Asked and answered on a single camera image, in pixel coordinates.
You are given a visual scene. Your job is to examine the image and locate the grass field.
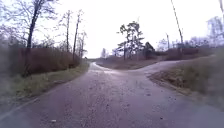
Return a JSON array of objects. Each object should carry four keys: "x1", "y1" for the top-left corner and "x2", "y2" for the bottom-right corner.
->
[{"x1": 94, "y1": 57, "x2": 162, "y2": 71}]

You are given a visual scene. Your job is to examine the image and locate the group of pine trees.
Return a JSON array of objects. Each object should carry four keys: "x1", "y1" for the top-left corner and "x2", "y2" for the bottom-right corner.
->
[{"x1": 115, "y1": 20, "x2": 146, "y2": 62}]

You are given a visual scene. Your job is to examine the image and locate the grey asphalt road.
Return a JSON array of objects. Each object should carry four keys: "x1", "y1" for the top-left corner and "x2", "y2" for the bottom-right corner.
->
[{"x1": 0, "y1": 61, "x2": 224, "y2": 128}]

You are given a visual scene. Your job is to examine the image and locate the small bare trees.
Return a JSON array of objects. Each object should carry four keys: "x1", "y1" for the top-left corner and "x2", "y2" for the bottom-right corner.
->
[{"x1": 77, "y1": 31, "x2": 88, "y2": 58}]

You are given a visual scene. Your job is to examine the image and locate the dark evergreen tree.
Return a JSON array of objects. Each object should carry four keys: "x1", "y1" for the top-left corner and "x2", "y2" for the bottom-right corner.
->
[{"x1": 143, "y1": 41, "x2": 156, "y2": 61}]

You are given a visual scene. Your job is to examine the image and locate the short pole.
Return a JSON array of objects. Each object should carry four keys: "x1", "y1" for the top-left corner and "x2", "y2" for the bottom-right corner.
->
[{"x1": 165, "y1": 32, "x2": 171, "y2": 50}]

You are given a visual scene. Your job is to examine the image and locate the brown hedge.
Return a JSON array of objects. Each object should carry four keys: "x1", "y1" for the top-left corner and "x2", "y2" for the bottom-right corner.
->
[{"x1": 0, "y1": 46, "x2": 83, "y2": 78}]

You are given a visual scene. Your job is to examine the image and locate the brown bushes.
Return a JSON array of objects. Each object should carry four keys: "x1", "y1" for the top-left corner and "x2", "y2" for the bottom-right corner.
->
[{"x1": 164, "y1": 45, "x2": 218, "y2": 62}]

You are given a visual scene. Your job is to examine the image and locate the tall pole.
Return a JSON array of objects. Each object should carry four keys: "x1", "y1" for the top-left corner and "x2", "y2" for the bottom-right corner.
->
[{"x1": 170, "y1": 0, "x2": 185, "y2": 46}]

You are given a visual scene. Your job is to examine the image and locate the grass verge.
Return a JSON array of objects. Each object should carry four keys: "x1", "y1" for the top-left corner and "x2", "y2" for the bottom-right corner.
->
[
  {"x1": 0, "y1": 61, "x2": 91, "y2": 108},
  {"x1": 148, "y1": 55, "x2": 224, "y2": 111}
]

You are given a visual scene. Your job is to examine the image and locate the large bare tree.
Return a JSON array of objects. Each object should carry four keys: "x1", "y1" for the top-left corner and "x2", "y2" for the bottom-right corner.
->
[{"x1": 0, "y1": 0, "x2": 59, "y2": 78}]

